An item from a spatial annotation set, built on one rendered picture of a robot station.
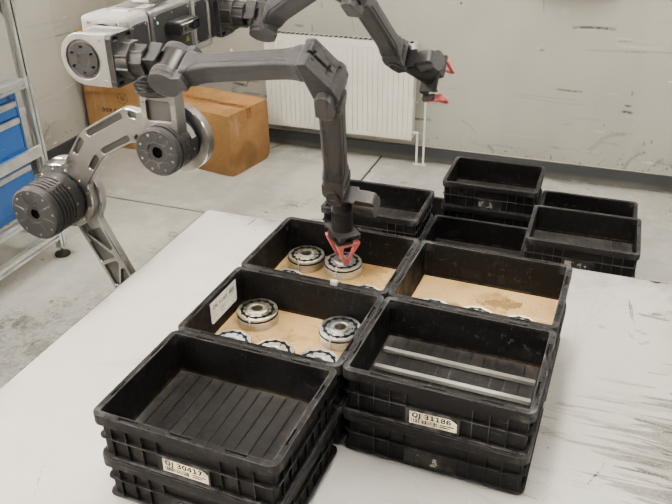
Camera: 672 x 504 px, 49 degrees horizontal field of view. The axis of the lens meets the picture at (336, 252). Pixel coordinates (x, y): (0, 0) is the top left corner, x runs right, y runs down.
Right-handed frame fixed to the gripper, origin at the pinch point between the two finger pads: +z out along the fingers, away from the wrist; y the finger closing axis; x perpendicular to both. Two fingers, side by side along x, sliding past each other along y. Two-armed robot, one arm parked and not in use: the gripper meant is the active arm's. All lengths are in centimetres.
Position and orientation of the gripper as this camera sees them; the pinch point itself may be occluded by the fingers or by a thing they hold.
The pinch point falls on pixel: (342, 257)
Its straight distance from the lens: 205.8
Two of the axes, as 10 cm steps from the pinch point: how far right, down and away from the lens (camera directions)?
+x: -9.2, 2.1, -3.3
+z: 0.2, 8.7, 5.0
